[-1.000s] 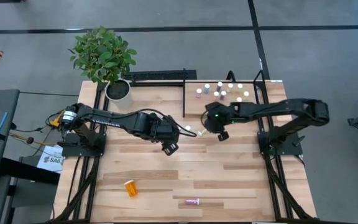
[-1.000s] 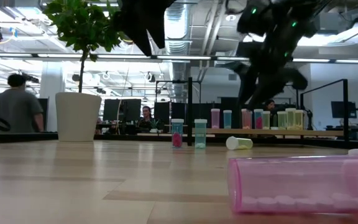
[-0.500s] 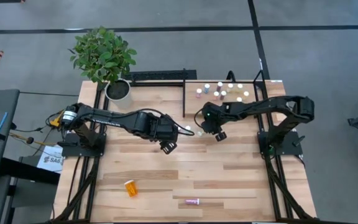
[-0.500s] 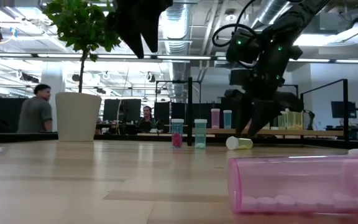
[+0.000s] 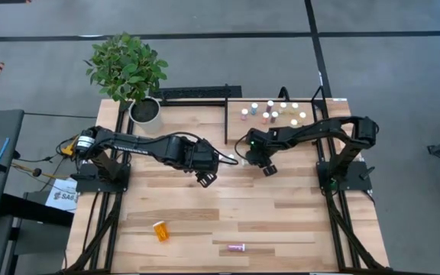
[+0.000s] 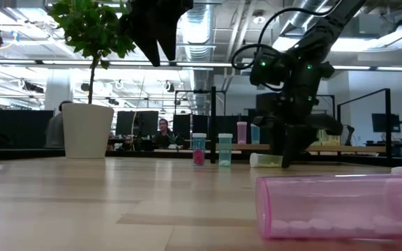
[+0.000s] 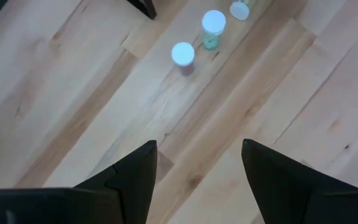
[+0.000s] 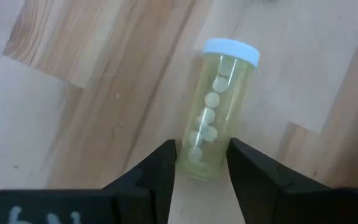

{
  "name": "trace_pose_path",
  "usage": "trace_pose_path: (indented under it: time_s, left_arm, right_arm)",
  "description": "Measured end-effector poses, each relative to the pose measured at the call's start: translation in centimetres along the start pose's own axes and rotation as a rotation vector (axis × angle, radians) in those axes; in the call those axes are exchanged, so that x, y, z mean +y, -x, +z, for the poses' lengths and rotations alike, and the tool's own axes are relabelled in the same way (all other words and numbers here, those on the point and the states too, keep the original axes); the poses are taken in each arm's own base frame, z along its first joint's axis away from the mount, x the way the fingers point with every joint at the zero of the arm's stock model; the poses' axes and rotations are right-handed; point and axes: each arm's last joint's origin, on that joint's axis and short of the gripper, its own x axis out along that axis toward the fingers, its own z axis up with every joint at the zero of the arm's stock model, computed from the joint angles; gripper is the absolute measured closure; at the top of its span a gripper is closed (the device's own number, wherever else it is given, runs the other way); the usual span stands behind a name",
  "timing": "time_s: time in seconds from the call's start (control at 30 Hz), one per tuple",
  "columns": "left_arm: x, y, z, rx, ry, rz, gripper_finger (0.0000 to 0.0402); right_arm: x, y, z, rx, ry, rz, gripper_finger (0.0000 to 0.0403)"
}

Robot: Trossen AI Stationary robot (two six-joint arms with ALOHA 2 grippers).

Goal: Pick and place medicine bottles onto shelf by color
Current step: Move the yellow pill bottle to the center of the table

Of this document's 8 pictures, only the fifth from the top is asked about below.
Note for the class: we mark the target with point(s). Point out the blue bottle with white pills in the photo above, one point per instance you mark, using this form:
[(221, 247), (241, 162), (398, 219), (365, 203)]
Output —
[(254, 108)]

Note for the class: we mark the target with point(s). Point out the black loop bracket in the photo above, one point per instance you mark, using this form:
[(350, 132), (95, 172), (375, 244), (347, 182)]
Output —
[(285, 88)]

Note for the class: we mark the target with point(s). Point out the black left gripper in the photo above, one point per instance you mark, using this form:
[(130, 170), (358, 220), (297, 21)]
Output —
[(202, 156)]

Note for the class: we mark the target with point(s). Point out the black side cabinet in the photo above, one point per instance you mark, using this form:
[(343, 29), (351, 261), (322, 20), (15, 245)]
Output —
[(33, 208)]

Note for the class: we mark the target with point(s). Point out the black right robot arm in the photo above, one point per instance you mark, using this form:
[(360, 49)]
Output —
[(319, 131)]

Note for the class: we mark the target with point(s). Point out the black metal rig frame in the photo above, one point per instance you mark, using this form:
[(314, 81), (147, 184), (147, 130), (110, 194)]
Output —
[(227, 122)]

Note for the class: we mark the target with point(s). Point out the black perforated panel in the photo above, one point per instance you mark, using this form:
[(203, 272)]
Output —
[(197, 92)]

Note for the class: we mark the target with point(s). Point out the white printed paper sheet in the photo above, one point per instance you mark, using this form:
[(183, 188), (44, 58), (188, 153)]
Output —
[(61, 196)]

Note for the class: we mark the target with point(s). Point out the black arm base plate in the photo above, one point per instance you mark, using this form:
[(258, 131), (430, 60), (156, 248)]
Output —
[(90, 185), (357, 175)]

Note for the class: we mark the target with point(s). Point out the wooden shelf board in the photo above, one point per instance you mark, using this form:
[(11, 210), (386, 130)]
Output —
[(250, 131)]

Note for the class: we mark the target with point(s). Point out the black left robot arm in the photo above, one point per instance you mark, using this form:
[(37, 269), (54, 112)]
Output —
[(147, 147)]

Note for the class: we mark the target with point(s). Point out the large orange medicine bottle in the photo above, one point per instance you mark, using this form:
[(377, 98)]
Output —
[(161, 231)]

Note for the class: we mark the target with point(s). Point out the green leafy potted tree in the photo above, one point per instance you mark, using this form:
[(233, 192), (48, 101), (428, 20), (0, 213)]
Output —
[(126, 66)]

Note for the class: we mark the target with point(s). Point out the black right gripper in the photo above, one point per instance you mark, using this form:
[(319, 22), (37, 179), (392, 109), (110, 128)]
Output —
[(260, 151)]

